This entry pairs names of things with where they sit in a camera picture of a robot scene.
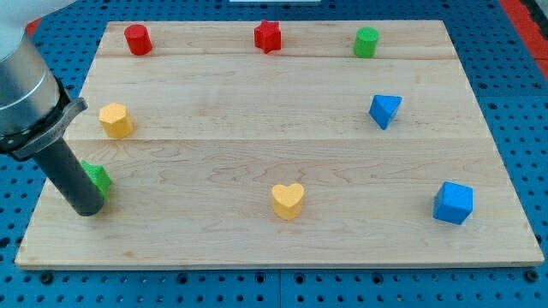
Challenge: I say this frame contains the green star block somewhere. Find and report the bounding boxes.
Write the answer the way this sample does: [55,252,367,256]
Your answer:
[80,160,112,199]

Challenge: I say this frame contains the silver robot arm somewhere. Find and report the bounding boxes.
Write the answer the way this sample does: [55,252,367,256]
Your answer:
[1,0,87,161]

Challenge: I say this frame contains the red star block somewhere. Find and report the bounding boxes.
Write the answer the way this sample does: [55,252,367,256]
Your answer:
[253,20,282,54]

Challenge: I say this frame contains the yellow hexagon block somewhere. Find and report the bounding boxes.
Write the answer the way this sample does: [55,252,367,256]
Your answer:
[99,103,134,139]

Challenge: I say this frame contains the yellow heart block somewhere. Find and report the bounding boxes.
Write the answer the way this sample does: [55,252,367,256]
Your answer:
[271,183,305,221]

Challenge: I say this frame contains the wooden board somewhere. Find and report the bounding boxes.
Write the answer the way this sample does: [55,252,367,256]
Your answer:
[15,20,544,270]

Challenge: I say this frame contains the blue triangle block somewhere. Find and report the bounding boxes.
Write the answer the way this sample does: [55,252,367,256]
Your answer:
[368,95,402,130]

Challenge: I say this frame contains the green cylinder block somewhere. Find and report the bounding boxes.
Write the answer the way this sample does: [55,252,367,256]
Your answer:
[354,27,380,58]

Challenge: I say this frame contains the red cylinder block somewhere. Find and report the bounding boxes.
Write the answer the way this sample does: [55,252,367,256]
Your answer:
[124,24,152,56]

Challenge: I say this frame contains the blue cube block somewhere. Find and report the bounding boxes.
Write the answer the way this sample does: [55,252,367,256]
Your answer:
[432,181,474,225]

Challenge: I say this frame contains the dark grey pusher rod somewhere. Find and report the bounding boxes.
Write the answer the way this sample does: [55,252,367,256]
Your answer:
[33,138,104,216]

